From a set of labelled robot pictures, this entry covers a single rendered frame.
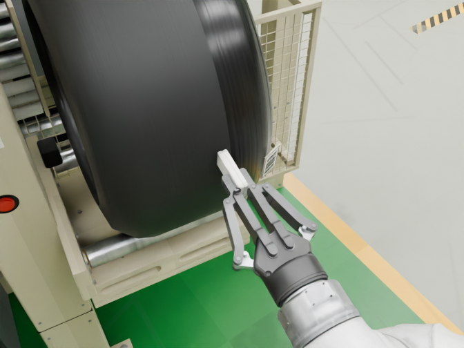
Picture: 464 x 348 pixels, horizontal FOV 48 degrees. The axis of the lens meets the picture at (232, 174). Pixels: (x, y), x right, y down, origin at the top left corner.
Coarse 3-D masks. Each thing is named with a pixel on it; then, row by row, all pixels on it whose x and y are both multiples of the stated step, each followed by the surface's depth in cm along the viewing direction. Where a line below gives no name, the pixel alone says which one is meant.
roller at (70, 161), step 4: (68, 148) 119; (64, 152) 117; (68, 152) 117; (72, 152) 118; (64, 156) 117; (68, 156) 117; (72, 156) 117; (64, 160) 117; (68, 160) 117; (72, 160) 117; (76, 160) 118; (60, 164) 116; (64, 164) 117; (68, 164) 117; (72, 164) 118; (76, 164) 118; (56, 168) 116; (60, 168) 117; (64, 168) 117; (68, 168) 118; (56, 172) 117; (60, 172) 118
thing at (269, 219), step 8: (256, 184) 73; (256, 192) 72; (256, 200) 72; (264, 200) 72; (256, 208) 73; (264, 208) 71; (264, 216) 71; (272, 216) 70; (264, 224) 72; (272, 224) 69; (280, 224) 69; (280, 232) 68; (288, 240) 67; (288, 248) 67
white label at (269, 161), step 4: (276, 148) 85; (272, 152) 84; (276, 152) 86; (268, 156) 84; (272, 156) 86; (276, 156) 88; (264, 160) 84; (268, 160) 85; (272, 160) 87; (264, 164) 85; (268, 164) 87; (272, 164) 89; (264, 168) 86; (268, 168) 88; (264, 172) 87; (260, 176) 88
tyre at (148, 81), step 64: (64, 0) 68; (128, 0) 68; (192, 0) 70; (64, 64) 68; (128, 64) 67; (192, 64) 70; (256, 64) 75; (64, 128) 110; (128, 128) 69; (192, 128) 73; (256, 128) 78; (128, 192) 75; (192, 192) 80
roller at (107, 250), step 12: (216, 216) 108; (180, 228) 105; (192, 228) 107; (108, 240) 101; (120, 240) 101; (132, 240) 102; (144, 240) 103; (156, 240) 104; (84, 252) 99; (96, 252) 100; (108, 252) 100; (120, 252) 101; (132, 252) 103; (96, 264) 100
